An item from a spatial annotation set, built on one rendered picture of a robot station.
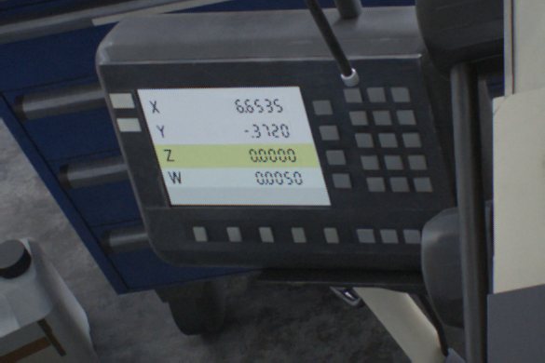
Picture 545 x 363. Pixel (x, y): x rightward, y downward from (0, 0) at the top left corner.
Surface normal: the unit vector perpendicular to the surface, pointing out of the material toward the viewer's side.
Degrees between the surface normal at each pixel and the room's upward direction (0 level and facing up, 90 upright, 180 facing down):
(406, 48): 15
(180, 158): 70
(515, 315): 0
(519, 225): 0
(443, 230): 3
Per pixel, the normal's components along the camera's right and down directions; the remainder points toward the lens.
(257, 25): -0.24, -0.86
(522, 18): -0.91, -0.30
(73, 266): -0.36, -0.63
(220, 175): -0.39, 0.51
